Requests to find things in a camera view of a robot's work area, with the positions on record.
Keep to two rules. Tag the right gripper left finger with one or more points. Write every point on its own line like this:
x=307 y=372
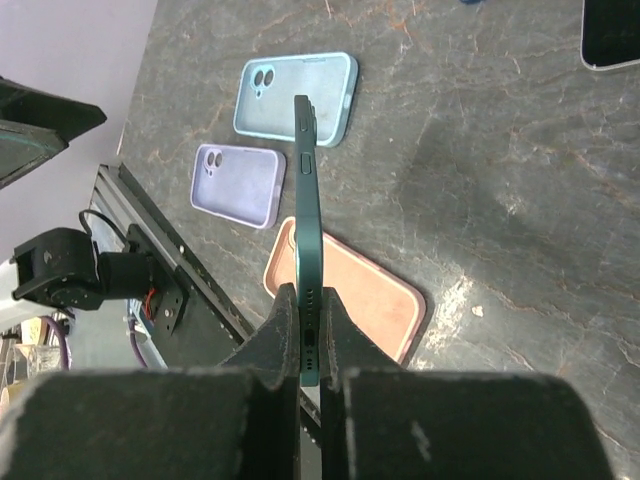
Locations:
x=272 y=352

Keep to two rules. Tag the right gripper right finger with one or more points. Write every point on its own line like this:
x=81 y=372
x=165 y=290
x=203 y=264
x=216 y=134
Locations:
x=343 y=345

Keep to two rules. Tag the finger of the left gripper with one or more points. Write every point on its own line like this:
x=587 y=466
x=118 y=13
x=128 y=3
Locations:
x=36 y=126

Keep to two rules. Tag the pink phone case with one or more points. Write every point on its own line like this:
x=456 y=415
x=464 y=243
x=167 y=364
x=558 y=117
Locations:
x=387 y=309

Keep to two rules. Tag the dark green phone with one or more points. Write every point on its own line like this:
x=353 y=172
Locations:
x=309 y=240

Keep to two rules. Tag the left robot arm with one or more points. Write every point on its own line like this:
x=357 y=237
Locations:
x=61 y=268

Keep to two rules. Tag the lavender phone case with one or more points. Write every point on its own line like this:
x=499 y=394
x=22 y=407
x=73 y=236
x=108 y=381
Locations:
x=240 y=184

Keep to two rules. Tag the blue-edged black phone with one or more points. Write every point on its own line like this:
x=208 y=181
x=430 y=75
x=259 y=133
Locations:
x=610 y=34

